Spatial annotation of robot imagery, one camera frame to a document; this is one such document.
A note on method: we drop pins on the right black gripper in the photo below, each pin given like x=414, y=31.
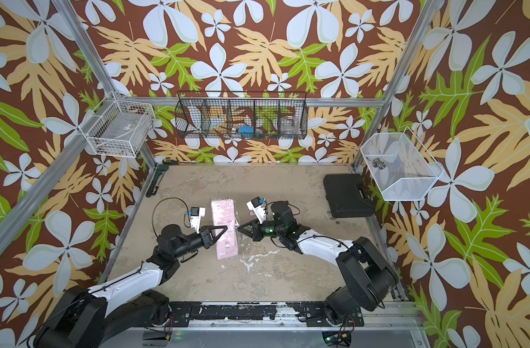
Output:
x=257, y=231

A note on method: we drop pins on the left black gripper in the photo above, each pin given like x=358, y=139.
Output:
x=207, y=238

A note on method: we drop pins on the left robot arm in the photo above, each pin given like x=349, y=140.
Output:
x=89, y=317

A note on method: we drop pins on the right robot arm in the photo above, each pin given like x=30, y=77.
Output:
x=367, y=275

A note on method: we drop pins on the green black pipe wrench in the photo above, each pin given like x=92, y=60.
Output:
x=155, y=182

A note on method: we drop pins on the blue object in basket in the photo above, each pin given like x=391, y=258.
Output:
x=246, y=132

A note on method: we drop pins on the black plastic tool case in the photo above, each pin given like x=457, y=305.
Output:
x=347, y=196

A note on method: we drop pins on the small dark object in basket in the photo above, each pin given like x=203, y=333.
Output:
x=379, y=164

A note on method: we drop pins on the white mesh basket right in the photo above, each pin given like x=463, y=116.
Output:
x=411, y=170

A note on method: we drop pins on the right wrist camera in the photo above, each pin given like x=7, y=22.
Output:
x=258, y=207

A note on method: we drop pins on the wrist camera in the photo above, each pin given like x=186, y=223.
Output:
x=258, y=207
x=195, y=215

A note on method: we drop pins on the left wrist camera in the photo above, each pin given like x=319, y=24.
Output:
x=195, y=215

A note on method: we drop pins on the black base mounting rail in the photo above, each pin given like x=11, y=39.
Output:
x=307, y=314

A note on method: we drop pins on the black wire basket rear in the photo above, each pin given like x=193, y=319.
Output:
x=273, y=114

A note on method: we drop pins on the white wire basket left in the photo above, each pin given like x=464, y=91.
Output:
x=119, y=127

